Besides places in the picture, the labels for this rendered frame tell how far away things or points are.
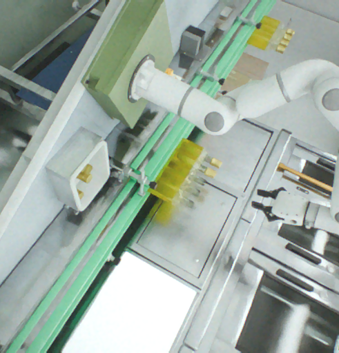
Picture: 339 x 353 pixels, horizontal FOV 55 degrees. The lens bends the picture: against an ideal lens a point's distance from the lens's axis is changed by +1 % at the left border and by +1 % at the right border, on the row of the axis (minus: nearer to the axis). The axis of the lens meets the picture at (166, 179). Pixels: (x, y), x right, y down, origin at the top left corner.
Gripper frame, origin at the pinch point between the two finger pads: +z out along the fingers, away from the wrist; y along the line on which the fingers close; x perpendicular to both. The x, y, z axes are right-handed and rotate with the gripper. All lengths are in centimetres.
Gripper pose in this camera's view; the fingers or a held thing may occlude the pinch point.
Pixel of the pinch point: (259, 199)
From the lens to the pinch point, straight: 117.3
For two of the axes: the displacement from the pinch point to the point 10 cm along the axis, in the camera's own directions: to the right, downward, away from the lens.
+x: -2.1, -6.2, -7.5
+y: 4.7, -7.4, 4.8
